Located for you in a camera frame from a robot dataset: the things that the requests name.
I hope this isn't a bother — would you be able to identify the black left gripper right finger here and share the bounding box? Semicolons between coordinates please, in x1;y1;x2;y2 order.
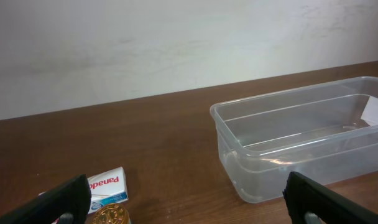
283;171;378;224

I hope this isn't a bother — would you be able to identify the clear plastic container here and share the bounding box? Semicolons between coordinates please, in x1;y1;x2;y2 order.
210;77;378;203

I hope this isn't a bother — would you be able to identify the gold-lidded small jar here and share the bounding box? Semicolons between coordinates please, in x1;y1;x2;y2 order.
92;203;132;224

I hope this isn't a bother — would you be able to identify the white Panadol box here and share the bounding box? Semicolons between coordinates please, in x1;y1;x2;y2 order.
88;167;128;215

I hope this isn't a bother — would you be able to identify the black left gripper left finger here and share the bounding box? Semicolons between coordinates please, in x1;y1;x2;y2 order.
0;174;91;224

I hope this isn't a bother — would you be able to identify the white Calamol lotion bottle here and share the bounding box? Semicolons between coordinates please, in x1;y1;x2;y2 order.
361;96;378;126

